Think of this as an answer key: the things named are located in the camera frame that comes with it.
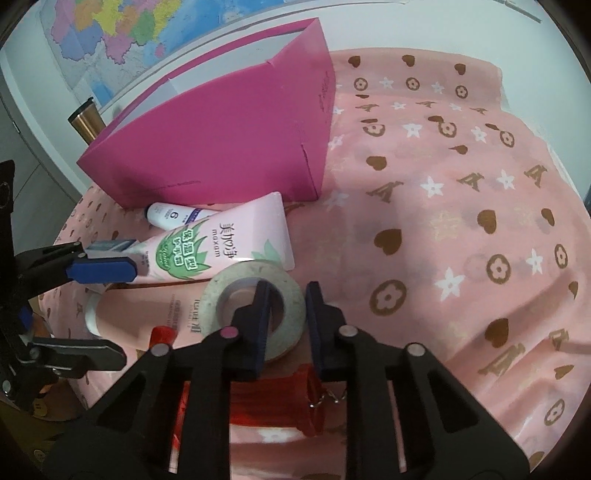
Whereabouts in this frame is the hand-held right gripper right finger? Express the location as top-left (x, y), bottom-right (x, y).
top-left (305, 281), bottom-right (529, 480)

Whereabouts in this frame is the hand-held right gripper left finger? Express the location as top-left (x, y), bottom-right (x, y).
top-left (44, 281), bottom-right (278, 480)

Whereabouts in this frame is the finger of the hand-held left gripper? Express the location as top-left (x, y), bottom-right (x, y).
top-left (28, 337), bottom-right (127, 380)
top-left (16, 243), bottom-right (138, 292)

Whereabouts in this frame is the pale pink lotion tube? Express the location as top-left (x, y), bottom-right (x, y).
top-left (85, 281), bottom-right (305, 352)

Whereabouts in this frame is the white tape roll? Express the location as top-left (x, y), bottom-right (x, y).
top-left (202, 261), bottom-right (306, 363)

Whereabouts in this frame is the small white bottle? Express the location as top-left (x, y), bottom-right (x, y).
top-left (145, 202), bottom-right (218, 230)

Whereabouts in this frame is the pink tube with green leaves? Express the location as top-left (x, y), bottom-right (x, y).
top-left (88, 191), bottom-right (296, 284)

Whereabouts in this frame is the magenta cardboard box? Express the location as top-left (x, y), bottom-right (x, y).
top-left (76, 18), bottom-right (337, 208)

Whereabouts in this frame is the grey cabinet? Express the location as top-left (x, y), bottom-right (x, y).
top-left (0, 88), bottom-right (88, 208)

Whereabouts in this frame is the copper tumbler with black lid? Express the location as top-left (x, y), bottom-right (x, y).
top-left (68, 97), bottom-right (106, 141)

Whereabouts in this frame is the pink printed cloth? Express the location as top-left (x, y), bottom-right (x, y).
top-left (39, 48), bottom-right (591, 480)

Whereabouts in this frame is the colourful wall map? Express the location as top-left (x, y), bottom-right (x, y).
top-left (39, 0), bottom-right (319, 104)

